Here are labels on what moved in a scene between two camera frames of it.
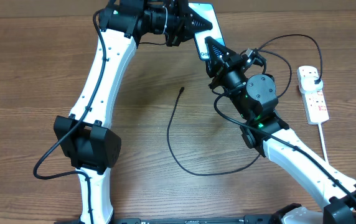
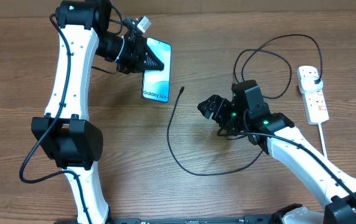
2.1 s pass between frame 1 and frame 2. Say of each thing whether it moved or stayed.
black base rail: stayed
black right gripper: moved
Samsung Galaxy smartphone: moved
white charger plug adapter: stayed
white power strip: stayed
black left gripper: moved
